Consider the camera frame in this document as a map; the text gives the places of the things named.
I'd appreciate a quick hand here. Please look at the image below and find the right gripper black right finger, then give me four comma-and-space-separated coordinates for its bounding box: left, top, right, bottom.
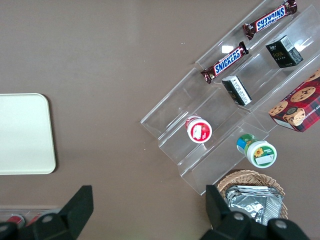
199, 184, 270, 240

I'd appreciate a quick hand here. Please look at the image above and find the red lid white jar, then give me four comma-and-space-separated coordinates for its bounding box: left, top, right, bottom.
184, 114, 213, 144

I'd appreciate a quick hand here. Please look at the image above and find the light wicker basket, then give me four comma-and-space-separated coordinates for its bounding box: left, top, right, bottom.
216, 169, 289, 222

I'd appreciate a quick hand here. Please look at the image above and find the silver foil pack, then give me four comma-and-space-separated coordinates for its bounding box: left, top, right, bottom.
225, 191, 281, 227
231, 185, 285, 216

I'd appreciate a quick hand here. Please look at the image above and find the clear acrylic tiered stand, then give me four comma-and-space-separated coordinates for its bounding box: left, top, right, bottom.
139, 0, 320, 196

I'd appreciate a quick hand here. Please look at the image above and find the red tartan cookie box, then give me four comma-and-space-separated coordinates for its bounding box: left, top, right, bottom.
268, 68, 320, 133

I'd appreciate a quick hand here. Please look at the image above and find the cream plastic tray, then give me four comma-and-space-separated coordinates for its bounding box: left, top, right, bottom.
0, 93, 57, 176

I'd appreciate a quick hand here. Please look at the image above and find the small black carton box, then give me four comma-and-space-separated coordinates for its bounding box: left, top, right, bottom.
264, 34, 305, 69
221, 74, 253, 107

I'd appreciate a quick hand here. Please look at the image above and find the clear acrylic bottle rack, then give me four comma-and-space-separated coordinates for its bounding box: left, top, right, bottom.
0, 205, 62, 227

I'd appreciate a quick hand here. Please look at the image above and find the Snickers chocolate bar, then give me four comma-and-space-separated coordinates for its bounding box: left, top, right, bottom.
200, 41, 250, 85
242, 0, 299, 41

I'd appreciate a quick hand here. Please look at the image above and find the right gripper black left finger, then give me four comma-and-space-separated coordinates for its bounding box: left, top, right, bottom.
18, 184, 95, 240

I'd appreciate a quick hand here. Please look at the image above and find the green lid sunflower jar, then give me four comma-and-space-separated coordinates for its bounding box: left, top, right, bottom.
236, 133, 278, 169

